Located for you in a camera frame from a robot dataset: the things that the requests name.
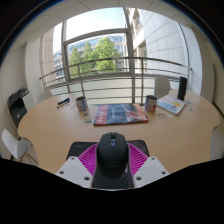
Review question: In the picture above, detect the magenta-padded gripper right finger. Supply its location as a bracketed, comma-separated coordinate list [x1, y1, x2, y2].
[128, 143, 170, 189]

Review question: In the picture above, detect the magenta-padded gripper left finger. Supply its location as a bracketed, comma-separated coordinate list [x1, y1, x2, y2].
[55, 143, 99, 189]

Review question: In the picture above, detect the black computer mouse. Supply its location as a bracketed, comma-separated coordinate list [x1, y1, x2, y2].
[94, 131, 133, 190]

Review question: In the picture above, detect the red magazine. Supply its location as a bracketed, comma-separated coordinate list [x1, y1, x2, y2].
[92, 103, 149, 127]

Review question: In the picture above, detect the white chair with wooden legs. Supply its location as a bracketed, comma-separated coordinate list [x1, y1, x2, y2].
[1, 128, 38, 164]

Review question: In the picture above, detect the white mug with red print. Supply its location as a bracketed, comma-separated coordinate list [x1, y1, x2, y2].
[144, 94, 158, 113]

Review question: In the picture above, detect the small blue and white cup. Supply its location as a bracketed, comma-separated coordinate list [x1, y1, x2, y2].
[75, 96, 89, 113]

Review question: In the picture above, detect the light blue and yellow book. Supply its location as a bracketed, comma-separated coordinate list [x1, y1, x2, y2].
[156, 94, 187, 116]

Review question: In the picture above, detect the black office printer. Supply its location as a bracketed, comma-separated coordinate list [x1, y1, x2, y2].
[7, 87, 36, 128]

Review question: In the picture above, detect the metal balcony railing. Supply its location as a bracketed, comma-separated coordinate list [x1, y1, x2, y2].
[39, 57, 193, 104]

